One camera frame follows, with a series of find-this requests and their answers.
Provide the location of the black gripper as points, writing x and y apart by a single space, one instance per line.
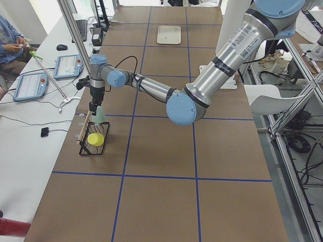
97 94

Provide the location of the green cup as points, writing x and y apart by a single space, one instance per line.
99 117

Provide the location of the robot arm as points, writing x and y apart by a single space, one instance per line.
263 20

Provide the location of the yellow cup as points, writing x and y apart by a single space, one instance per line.
95 139

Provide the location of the beige tray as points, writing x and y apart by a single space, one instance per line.
170 35

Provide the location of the reacher grabber stick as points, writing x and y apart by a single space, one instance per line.
66 99

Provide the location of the far teach pendant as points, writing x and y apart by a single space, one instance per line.
68 66

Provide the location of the teach pendant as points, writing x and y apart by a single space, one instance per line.
68 66
31 86

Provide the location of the small black square device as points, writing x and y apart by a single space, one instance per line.
44 132

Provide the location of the near teach pendant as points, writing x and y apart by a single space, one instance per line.
31 86

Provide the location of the black power adapter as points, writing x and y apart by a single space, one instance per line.
97 36

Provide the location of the black computer mouse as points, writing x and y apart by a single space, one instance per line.
61 47

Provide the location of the black keyboard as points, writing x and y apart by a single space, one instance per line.
82 27

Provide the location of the seated person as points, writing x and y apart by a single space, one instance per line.
15 54

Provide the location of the red cylinder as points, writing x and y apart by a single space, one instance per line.
13 228

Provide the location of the white chair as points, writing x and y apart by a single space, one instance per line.
266 99

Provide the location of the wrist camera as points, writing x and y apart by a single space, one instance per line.
84 82

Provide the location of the aluminium frame post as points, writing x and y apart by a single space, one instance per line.
73 29

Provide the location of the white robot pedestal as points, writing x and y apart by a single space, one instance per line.
222 67

